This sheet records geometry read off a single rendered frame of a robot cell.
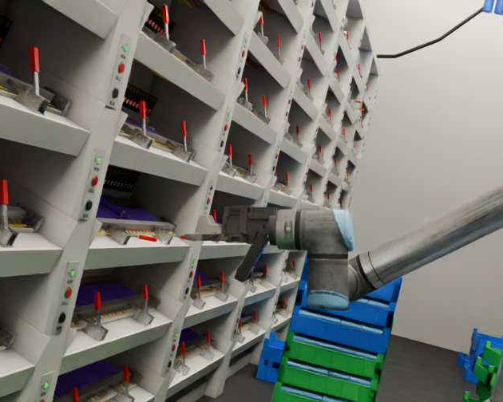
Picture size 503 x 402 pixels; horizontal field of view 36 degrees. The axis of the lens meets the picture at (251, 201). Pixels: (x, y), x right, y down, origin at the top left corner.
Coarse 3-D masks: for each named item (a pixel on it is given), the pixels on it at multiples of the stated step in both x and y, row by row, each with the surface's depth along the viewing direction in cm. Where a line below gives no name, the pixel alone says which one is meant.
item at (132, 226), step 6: (102, 222) 149; (108, 222) 151; (114, 222) 155; (120, 222) 158; (126, 222) 162; (132, 222) 165; (138, 222) 169; (144, 222) 173; (150, 222) 178; (156, 222) 183; (162, 222) 187; (102, 228) 149; (108, 228) 153; (132, 228) 165; (138, 228) 169; (144, 228) 172; (150, 228) 176; (168, 228) 188
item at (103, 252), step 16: (112, 192) 182; (128, 192) 191; (144, 208) 195; (160, 208) 194; (96, 224) 133; (176, 224) 193; (192, 224) 192; (96, 240) 142; (112, 240) 150; (144, 240) 167; (176, 240) 189; (96, 256) 139; (112, 256) 146; (128, 256) 154; (144, 256) 163; (160, 256) 174; (176, 256) 186
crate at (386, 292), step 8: (304, 264) 236; (304, 272) 236; (304, 280) 236; (400, 280) 233; (384, 288) 234; (392, 288) 233; (368, 296) 234; (376, 296) 234; (384, 296) 234; (392, 296) 233
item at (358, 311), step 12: (300, 288) 236; (300, 300) 236; (324, 312) 235; (336, 312) 235; (348, 312) 234; (360, 312) 234; (372, 312) 234; (384, 312) 234; (372, 324) 234; (384, 324) 233
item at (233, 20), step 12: (180, 0) 192; (192, 0) 186; (204, 0) 165; (216, 0) 171; (228, 0) 191; (240, 0) 193; (216, 12) 174; (228, 12) 181; (240, 12) 192; (228, 24) 184; (240, 24) 192
